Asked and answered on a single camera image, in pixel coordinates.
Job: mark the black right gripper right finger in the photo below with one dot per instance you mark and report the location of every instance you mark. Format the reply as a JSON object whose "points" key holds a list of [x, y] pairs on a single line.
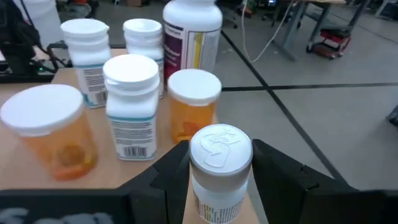
{"points": [[311, 199]]}

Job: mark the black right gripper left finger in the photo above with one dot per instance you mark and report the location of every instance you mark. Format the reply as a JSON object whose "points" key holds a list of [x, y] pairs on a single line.
{"points": [[93, 205]]}

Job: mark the white bottle embossed cap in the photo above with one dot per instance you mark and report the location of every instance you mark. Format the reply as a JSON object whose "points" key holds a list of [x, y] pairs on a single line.
{"points": [[220, 155]]}

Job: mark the wide orange bottle white cap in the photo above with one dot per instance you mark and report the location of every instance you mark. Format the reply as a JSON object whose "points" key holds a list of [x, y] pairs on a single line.
{"points": [[43, 109]]}

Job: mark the small white teal-label bottle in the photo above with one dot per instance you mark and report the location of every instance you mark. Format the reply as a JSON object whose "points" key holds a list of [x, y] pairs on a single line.
{"points": [[143, 34], [87, 53], [132, 102]]}

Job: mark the large white bottle maroon label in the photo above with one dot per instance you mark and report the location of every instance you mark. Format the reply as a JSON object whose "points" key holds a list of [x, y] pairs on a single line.
{"points": [[192, 18]]}

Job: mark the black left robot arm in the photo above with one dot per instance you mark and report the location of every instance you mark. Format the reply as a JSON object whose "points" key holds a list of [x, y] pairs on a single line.
{"points": [[15, 37]]}

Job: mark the red wheeled creeper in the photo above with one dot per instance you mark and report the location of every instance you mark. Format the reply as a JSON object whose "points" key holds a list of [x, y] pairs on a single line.
{"points": [[331, 35]]}

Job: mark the wooden table grey legs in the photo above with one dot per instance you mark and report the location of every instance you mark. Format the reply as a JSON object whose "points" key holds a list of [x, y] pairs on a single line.
{"points": [[292, 34]]}

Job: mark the black metal rail frame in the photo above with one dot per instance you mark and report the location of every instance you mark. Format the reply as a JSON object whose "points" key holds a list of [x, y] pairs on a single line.
{"points": [[25, 77]]}

